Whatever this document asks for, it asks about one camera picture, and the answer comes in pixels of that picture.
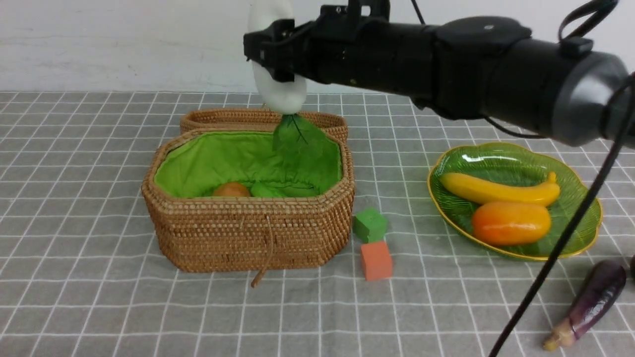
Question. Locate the woven rattan basket lid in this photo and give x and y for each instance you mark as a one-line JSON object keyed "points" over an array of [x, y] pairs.
{"points": [[259, 119]]}

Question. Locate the brown plastic potato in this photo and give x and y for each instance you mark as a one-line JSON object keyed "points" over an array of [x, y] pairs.
{"points": [[232, 189]]}

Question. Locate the green foam cube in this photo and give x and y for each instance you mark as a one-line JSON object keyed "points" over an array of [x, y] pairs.
{"points": [[369, 225]]}

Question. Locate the orange plastic mango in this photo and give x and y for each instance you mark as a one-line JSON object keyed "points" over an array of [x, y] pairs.
{"points": [[510, 223]]}

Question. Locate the white plastic radish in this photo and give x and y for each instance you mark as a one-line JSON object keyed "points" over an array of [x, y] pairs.
{"points": [[294, 138]]}

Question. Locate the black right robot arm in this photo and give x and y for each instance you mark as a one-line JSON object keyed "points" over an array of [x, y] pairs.
{"points": [[479, 67]]}

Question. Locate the orange foam cube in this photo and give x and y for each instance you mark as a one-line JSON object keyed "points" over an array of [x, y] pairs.
{"points": [[376, 261]]}

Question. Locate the grey checked tablecloth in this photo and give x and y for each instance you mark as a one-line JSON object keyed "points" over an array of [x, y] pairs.
{"points": [[82, 275]]}

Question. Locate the woven rattan basket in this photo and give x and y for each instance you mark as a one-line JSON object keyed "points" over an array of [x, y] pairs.
{"points": [[200, 233]]}

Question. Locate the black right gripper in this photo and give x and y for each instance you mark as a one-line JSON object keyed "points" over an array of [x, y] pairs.
{"points": [[374, 54]]}

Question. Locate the yellow plastic banana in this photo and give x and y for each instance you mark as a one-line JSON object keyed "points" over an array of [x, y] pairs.
{"points": [[482, 191]]}

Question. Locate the purple plastic eggplant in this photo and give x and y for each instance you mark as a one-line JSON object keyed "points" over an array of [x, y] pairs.
{"points": [[601, 288]]}

